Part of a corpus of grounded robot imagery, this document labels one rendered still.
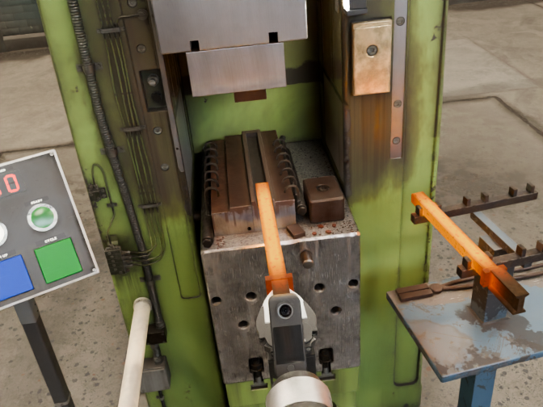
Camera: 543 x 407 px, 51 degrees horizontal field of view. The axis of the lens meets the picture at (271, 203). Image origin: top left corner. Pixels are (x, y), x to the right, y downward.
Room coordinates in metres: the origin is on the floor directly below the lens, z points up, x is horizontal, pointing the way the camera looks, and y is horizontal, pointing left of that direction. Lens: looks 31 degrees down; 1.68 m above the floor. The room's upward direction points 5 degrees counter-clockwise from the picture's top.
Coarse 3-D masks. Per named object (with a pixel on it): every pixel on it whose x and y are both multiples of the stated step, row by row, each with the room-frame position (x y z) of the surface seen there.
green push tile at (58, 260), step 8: (64, 240) 1.00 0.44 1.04; (40, 248) 0.97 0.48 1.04; (48, 248) 0.98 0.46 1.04; (56, 248) 0.98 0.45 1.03; (64, 248) 0.99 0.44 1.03; (72, 248) 0.99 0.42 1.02; (40, 256) 0.96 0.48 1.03; (48, 256) 0.97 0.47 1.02; (56, 256) 0.97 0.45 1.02; (64, 256) 0.98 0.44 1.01; (72, 256) 0.98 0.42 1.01; (40, 264) 0.96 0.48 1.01; (48, 264) 0.96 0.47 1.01; (56, 264) 0.96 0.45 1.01; (64, 264) 0.97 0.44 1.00; (72, 264) 0.97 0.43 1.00; (80, 264) 0.98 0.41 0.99; (48, 272) 0.95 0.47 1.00; (56, 272) 0.95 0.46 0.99; (64, 272) 0.96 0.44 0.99; (72, 272) 0.96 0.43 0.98; (48, 280) 0.94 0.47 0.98; (56, 280) 0.95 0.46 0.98
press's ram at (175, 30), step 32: (160, 0) 1.15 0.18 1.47; (192, 0) 1.15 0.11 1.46; (224, 0) 1.15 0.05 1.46; (256, 0) 1.16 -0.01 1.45; (288, 0) 1.16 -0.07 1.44; (160, 32) 1.15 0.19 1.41; (192, 32) 1.15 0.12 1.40; (224, 32) 1.15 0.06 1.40; (256, 32) 1.16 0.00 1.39; (288, 32) 1.16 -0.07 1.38
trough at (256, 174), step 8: (248, 136) 1.55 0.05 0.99; (256, 136) 1.55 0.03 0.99; (248, 144) 1.51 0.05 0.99; (256, 144) 1.50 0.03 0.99; (248, 152) 1.44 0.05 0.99; (256, 152) 1.45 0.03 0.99; (256, 160) 1.40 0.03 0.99; (256, 168) 1.35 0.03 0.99; (256, 176) 1.30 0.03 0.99; (264, 176) 1.29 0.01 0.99; (256, 200) 1.18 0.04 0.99
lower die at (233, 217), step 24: (240, 144) 1.50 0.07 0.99; (264, 144) 1.48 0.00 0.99; (240, 168) 1.35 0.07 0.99; (264, 168) 1.32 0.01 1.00; (216, 192) 1.25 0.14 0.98; (240, 192) 1.22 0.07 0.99; (288, 192) 1.19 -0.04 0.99; (216, 216) 1.15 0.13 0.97; (240, 216) 1.15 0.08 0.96; (288, 216) 1.16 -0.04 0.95
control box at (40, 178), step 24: (0, 168) 1.05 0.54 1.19; (24, 168) 1.06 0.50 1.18; (48, 168) 1.08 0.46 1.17; (24, 192) 1.04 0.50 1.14; (48, 192) 1.05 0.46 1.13; (0, 216) 0.99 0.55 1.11; (24, 216) 1.01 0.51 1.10; (72, 216) 1.04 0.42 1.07; (24, 240) 0.98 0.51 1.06; (48, 240) 0.99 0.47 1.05; (72, 240) 1.01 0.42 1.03; (96, 264) 0.99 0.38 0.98; (48, 288) 0.94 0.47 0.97
